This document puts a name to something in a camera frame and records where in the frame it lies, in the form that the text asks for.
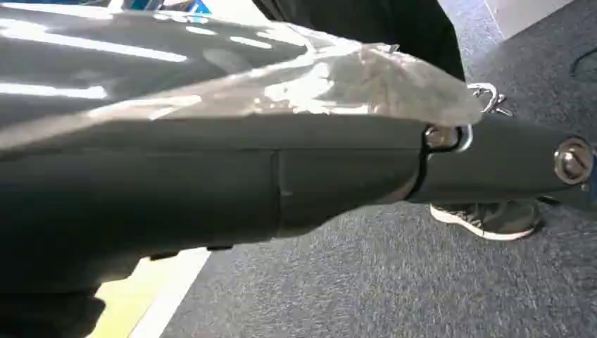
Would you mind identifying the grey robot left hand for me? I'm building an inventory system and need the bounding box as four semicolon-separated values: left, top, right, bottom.
0;82;597;296

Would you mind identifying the shiny grey plastic parcel bag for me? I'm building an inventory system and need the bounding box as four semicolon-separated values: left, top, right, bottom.
0;4;484;156

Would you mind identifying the yellow floor tape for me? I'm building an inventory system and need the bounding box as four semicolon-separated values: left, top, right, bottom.
87;247;212;338

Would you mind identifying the blue object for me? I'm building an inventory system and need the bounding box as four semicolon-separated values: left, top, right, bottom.
130;0;212;23

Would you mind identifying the person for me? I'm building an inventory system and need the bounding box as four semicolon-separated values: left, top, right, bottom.
251;0;543;242

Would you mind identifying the black cable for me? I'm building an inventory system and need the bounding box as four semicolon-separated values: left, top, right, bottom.
569;45;597;78

